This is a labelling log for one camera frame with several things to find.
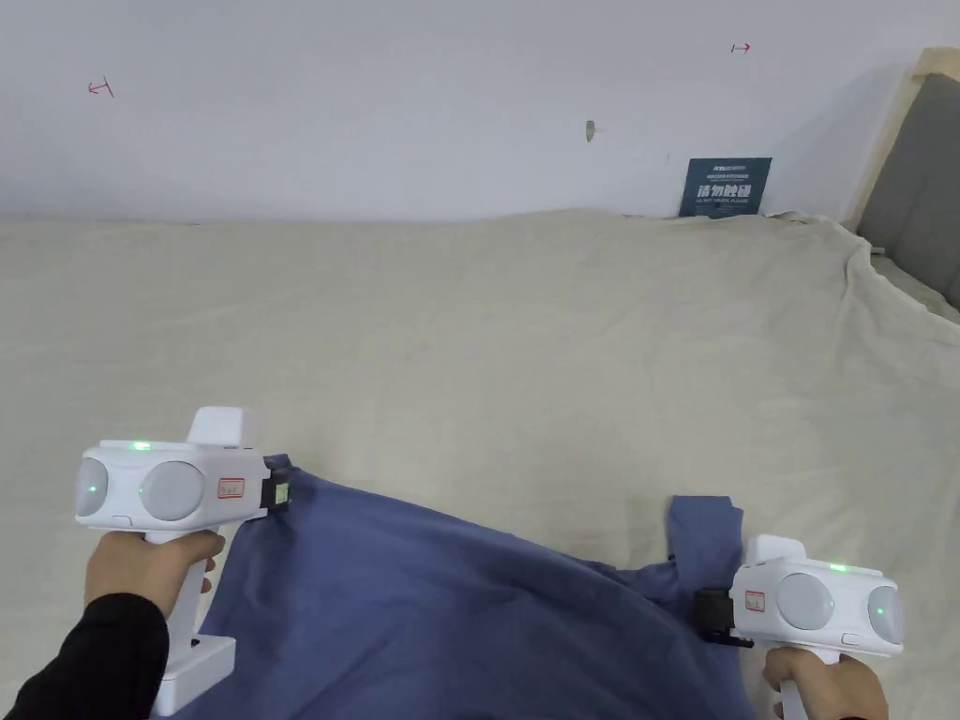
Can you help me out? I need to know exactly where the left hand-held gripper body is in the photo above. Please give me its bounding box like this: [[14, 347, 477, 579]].
[[74, 407, 293, 717]]

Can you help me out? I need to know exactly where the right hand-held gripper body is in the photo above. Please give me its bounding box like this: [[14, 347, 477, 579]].
[[694, 534, 901, 720]]

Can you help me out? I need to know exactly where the blue shirt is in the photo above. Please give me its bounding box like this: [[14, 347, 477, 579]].
[[176, 453, 786, 720]]

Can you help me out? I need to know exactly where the person's left hand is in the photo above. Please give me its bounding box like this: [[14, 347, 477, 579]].
[[83, 528, 226, 625]]

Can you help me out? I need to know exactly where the person's right hand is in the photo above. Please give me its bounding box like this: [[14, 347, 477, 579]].
[[761, 648, 891, 720]]

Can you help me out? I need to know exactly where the bed with beige sheet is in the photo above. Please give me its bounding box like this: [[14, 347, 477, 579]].
[[0, 208, 960, 720]]

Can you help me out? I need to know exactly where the dark blue sign card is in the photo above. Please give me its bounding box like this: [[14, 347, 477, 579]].
[[679, 157, 773, 219]]

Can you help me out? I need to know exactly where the grey padded headboard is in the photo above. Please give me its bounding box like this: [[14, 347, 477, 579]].
[[841, 48, 960, 312]]

